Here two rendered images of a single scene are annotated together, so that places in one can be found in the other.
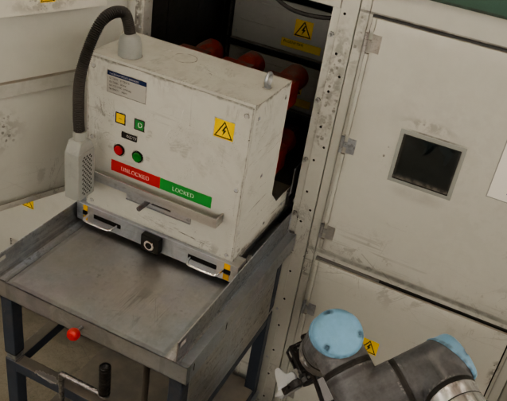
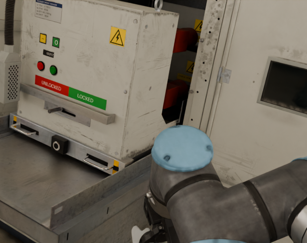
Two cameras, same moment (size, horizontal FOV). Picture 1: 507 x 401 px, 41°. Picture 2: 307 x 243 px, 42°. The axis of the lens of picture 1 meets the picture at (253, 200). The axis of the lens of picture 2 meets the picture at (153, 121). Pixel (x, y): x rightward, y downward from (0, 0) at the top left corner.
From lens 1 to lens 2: 0.68 m
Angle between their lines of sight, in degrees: 14
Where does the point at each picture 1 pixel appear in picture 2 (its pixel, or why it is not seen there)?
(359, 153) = (233, 82)
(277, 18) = (182, 20)
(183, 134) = (87, 46)
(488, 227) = not seen: outside the picture
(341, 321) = (187, 134)
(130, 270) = (37, 163)
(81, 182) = (7, 87)
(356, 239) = (231, 159)
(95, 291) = (2, 172)
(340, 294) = not seen: hidden behind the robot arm
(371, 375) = (219, 194)
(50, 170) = not seen: hidden behind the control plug
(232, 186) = (122, 88)
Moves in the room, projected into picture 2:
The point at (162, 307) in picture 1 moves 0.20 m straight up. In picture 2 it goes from (54, 189) to (60, 128)
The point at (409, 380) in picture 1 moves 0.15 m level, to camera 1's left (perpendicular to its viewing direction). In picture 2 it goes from (266, 198) to (155, 172)
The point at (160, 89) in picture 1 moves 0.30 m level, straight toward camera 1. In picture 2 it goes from (72, 8) to (46, 17)
